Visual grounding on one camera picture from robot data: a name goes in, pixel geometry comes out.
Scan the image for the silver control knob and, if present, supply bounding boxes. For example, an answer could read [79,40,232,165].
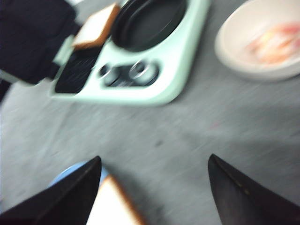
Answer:
[98,64,114,79]
[128,60,150,80]

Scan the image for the left silver control knob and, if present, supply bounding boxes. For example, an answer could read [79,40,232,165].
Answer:
[98,64,114,79]

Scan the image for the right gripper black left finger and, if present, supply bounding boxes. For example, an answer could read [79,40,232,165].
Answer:
[0,156,102,225]

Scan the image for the beige ribbed ceramic bowl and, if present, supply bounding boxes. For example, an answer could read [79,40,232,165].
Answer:
[215,0,300,82]

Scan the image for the mint green breakfast maker base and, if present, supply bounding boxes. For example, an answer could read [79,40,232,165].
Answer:
[51,0,211,105]

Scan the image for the right silver control knob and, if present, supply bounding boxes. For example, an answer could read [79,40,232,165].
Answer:
[128,60,150,80]

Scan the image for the orange shrimp pieces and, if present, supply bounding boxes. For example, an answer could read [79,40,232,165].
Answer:
[247,22,300,64]

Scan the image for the black round frying pan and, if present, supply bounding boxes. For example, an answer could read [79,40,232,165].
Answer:
[111,0,188,52]

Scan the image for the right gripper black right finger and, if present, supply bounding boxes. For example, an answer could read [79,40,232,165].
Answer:
[208,154,300,225]

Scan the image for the breakfast maker hinged lid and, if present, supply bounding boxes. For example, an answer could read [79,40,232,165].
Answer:
[0,0,80,84]

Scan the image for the blue ceramic plate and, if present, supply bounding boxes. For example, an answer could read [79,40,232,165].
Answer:
[48,161,109,187]

